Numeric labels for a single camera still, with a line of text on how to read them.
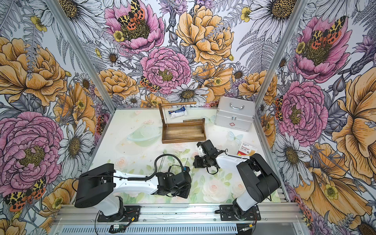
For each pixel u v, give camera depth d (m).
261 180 0.45
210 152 0.73
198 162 0.81
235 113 0.99
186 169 0.77
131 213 0.75
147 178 0.54
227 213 0.73
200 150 0.87
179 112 1.16
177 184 0.64
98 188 0.44
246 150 0.94
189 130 1.08
